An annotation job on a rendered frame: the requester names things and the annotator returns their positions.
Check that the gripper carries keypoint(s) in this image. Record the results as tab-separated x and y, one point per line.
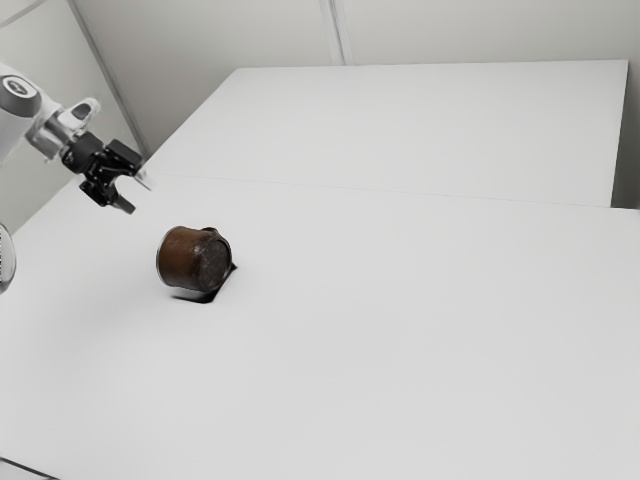
82	152

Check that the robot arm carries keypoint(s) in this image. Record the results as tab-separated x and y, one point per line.
17	112

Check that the brown rusty mug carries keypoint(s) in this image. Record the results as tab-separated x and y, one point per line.
192	260

